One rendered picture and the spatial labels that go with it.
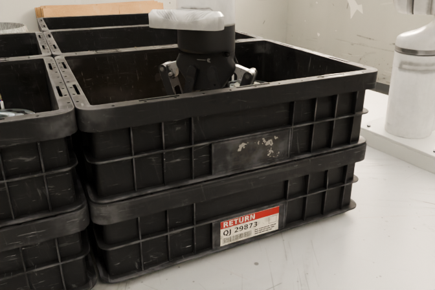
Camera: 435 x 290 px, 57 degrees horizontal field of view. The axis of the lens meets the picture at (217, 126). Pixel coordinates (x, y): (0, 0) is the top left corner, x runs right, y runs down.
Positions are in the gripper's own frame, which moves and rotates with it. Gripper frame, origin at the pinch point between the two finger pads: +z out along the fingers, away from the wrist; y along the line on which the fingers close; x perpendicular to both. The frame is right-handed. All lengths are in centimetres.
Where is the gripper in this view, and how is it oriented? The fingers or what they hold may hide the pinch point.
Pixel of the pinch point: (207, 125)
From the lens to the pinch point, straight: 56.3
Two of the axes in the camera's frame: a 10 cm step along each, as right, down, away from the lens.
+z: 0.0, 9.3, 3.7
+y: -9.3, -1.3, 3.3
